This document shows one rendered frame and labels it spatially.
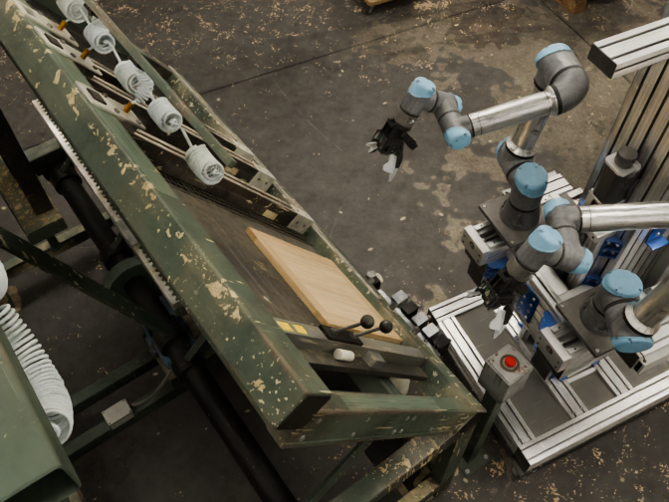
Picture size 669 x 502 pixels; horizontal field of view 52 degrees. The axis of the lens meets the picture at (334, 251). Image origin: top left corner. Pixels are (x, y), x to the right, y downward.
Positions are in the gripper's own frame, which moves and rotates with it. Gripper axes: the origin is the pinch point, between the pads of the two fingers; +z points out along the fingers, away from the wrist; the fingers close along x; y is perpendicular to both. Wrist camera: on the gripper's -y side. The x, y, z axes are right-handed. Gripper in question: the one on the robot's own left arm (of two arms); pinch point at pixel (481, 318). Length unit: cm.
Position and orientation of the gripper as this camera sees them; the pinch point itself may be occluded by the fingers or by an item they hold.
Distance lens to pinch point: 202.3
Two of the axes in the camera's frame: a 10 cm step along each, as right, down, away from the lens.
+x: 4.1, 7.4, -5.4
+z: -4.2, 6.8, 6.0
